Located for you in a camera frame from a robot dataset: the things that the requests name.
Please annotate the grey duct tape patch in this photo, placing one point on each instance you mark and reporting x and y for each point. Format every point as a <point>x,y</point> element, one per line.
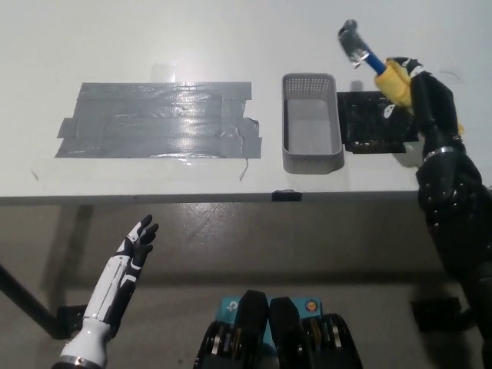
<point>153,123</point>

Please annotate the black table leg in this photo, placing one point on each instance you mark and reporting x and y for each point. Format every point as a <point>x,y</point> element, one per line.
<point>27,301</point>

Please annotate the teal box on robot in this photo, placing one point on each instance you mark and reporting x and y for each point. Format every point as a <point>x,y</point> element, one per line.
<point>230,305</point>

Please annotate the grey plastic basket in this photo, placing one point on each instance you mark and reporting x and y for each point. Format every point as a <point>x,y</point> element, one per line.
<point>311,159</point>

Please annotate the white and black left hand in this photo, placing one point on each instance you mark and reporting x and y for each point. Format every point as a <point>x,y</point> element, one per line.
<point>111,292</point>

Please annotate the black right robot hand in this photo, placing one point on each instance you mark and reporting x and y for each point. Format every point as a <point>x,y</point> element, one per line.
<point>436,107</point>

